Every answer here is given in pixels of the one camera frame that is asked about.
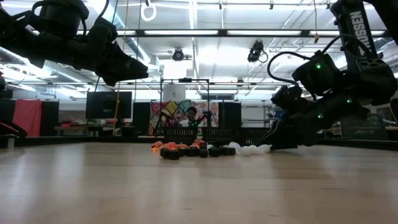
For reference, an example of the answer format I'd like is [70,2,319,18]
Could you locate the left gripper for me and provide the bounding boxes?
[94,39,149,88]

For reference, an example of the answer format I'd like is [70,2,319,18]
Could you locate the black overhead frame beam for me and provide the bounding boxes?
[76,29,389,38]

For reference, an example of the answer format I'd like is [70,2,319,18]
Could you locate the white box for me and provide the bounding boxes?
[163,84,187,102]

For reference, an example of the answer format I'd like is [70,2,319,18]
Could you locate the cluttered work table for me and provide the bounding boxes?
[54,118,134,138]

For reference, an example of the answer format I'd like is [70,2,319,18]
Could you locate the black table frame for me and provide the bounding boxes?
[0,134,398,152]

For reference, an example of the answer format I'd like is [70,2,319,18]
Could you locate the black right camera cable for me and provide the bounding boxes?
[266,50,313,86]

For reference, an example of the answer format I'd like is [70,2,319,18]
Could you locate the hanging cable with plug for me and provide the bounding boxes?
[313,0,320,44]

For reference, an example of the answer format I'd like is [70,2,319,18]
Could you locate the black metal rig frame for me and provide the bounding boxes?
[160,77,210,135]

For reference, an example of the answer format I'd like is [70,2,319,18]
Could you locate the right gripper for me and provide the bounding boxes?
[255,98,341,151]

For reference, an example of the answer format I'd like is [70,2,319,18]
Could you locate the white hanging ring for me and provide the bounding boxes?
[140,2,157,22]

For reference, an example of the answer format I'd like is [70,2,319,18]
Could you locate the black monitor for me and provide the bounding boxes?
[86,91,133,119]

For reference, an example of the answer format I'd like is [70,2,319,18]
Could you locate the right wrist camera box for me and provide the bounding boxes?
[271,84,304,110]

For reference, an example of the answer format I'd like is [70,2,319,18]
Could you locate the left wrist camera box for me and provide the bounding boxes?
[93,17,119,44]

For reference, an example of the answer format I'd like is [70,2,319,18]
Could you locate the black hanging device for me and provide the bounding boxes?
[247,40,269,63]

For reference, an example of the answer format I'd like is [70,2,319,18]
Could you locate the black overhead camera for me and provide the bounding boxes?
[172,48,185,62]

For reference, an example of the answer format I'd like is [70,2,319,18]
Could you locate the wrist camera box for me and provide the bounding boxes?
[93,17,119,44]
[271,84,304,110]

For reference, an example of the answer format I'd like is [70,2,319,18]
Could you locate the colourful patterned backdrop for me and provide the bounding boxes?
[149,99,220,136]

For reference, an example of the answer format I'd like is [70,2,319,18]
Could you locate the person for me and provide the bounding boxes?
[178,106,200,128]

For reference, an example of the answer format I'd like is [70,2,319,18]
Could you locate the red cloth panel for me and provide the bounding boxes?
[12,99,42,137]

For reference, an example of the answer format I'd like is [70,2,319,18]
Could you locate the yellow pole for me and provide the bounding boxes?
[113,91,121,134]

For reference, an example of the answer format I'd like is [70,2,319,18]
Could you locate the black partition panel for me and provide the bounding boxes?
[41,100,60,137]
[0,98,16,124]
[218,101,242,128]
[132,101,151,135]

